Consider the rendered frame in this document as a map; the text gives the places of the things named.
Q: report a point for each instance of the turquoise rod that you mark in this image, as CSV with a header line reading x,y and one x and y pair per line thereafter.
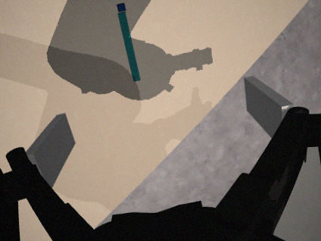
x,y
129,48

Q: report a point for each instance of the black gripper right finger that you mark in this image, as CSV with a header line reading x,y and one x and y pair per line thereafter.
x,y
259,198

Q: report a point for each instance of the small dark blue block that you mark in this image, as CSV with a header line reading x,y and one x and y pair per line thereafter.
x,y
121,7

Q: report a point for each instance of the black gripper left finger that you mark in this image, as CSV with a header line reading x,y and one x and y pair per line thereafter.
x,y
48,154

